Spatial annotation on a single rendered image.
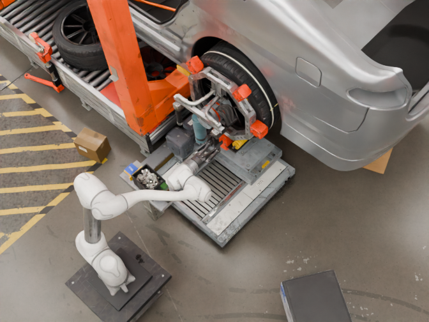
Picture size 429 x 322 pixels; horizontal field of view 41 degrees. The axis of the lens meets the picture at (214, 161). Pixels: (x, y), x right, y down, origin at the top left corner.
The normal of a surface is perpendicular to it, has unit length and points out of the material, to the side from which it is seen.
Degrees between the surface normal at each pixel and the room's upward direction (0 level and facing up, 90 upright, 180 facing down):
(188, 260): 0
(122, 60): 90
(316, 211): 0
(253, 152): 0
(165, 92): 90
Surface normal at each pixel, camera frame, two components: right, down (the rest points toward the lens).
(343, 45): -0.12, -0.23
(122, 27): 0.73, 0.55
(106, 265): 0.04, -0.44
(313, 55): -0.68, 0.51
